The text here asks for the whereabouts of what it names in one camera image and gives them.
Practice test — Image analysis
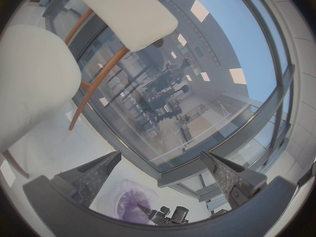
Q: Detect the white cushioned wooden chair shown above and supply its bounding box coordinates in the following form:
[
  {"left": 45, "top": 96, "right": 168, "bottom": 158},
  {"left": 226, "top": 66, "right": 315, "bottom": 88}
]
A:
[{"left": 0, "top": 0, "right": 179, "bottom": 180}]

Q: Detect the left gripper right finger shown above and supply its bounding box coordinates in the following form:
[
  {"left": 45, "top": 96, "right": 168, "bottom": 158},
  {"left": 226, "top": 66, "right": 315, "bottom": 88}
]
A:
[{"left": 200, "top": 150, "right": 268, "bottom": 210}]

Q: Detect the white trash bin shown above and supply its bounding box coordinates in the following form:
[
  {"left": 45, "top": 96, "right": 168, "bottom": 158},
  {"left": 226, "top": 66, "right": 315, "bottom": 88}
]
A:
[{"left": 97, "top": 193, "right": 116, "bottom": 215}]

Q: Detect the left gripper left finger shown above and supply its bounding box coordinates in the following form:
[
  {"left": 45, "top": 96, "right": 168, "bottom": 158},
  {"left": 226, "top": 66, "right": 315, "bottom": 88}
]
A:
[{"left": 51, "top": 151, "right": 122, "bottom": 209}]

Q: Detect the purple plastic bag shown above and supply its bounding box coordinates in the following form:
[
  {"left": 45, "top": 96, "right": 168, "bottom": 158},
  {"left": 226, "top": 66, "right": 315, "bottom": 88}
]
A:
[{"left": 107, "top": 179, "right": 159, "bottom": 226}]

